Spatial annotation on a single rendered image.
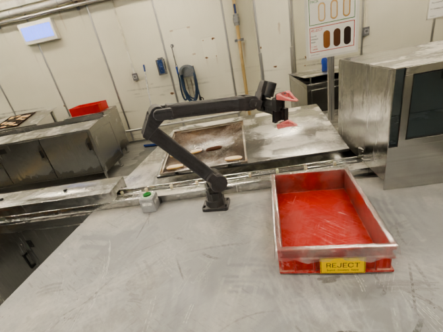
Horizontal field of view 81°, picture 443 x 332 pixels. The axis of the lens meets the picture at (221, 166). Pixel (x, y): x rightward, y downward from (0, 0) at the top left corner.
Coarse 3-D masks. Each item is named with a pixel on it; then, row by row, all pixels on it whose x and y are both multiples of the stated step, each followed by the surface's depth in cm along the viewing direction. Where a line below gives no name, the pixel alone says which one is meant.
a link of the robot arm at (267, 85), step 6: (258, 84) 108; (264, 84) 105; (270, 84) 105; (258, 90) 107; (264, 90) 106; (270, 90) 106; (258, 96) 107; (270, 96) 107; (252, 102) 104; (258, 102) 105; (258, 108) 106
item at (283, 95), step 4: (280, 92) 99; (284, 92) 99; (288, 92) 99; (276, 96) 98; (280, 96) 97; (284, 96) 97; (288, 96) 100; (292, 96) 97; (272, 100) 100; (276, 100) 99; (284, 100) 97; (288, 100) 96; (292, 100) 95; (296, 100) 94; (272, 104) 101; (276, 104) 100; (276, 108) 100
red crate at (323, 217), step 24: (312, 192) 114; (336, 192) 111; (288, 216) 102; (312, 216) 100; (336, 216) 97; (288, 240) 90; (312, 240) 88; (336, 240) 86; (360, 240) 84; (288, 264) 77; (312, 264) 76; (384, 264) 72
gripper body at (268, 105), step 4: (268, 100) 106; (280, 100) 103; (264, 104) 106; (268, 104) 105; (280, 104) 104; (284, 104) 104; (268, 108) 105; (272, 108) 102; (280, 108) 103; (268, 112) 106; (272, 112) 103; (276, 112) 103; (272, 116) 104; (276, 116) 104; (280, 116) 106; (272, 120) 105; (276, 120) 105; (280, 120) 107
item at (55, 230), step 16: (0, 224) 143; (16, 224) 140; (32, 224) 141; (48, 224) 141; (64, 224) 140; (80, 224) 140; (0, 240) 148; (16, 240) 148; (32, 240) 147; (48, 240) 146; (64, 240) 146; (0, 256) 154; (16, 256) 153; (32, 256) 152; (48, 256) 152; (0, 272) 160; (16, 272) 159; (32, 272) 158; (0, 288) 166; (16, 288) 166; (0, 304) 174
